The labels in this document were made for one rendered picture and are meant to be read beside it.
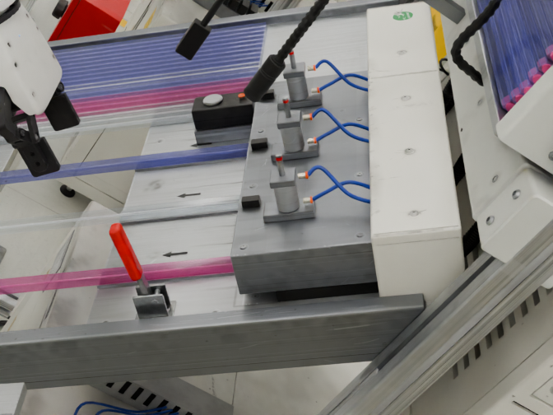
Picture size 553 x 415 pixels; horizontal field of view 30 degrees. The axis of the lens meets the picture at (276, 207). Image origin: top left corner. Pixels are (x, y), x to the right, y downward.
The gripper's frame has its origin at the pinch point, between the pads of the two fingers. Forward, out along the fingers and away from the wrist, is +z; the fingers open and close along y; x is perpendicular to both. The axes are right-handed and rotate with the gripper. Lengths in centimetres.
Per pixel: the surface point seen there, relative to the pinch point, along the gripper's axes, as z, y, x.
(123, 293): 11.9, -13.4, -5.4
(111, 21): 18, 79, 19
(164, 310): 11.9, -18.0, -10.8
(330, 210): 9.9, -11.2, -28.1
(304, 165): 9.4, -2.6, -25.3
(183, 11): 39, 131, 21
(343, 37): 16, 39, -27
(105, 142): 63, 124, 52
